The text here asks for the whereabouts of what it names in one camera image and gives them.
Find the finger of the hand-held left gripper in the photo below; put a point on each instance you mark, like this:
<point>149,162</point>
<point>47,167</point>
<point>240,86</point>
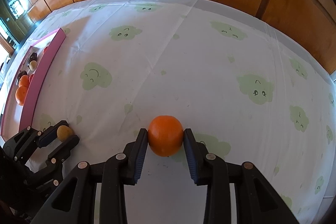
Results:
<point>67,148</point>
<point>48,138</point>

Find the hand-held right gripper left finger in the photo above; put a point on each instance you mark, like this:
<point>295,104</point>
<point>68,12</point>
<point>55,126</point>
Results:
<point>140,155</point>

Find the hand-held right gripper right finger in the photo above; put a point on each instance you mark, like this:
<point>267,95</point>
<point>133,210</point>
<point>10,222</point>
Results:
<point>190,155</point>

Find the small tan round fruit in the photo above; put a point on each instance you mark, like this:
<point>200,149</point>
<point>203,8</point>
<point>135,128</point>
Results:
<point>33,64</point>
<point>64,132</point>

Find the orange with twig stem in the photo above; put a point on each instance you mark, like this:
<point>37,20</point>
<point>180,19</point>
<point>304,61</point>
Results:
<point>21,95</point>

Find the red cherry tomato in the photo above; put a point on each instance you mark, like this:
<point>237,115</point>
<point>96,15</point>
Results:
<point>46,49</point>
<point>31,77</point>

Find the pink white shallow tray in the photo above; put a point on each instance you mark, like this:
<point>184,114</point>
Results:
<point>39,74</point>

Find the dark brown wrinkled fruit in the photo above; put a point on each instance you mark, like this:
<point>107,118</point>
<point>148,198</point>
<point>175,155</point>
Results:
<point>21,74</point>
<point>32,56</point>

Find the white cloud-print tablecloth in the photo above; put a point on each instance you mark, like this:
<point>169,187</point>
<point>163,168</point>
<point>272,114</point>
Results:
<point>183,69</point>

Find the wooden glass-pane door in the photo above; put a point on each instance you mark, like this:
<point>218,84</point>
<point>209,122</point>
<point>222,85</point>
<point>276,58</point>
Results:
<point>13,3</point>

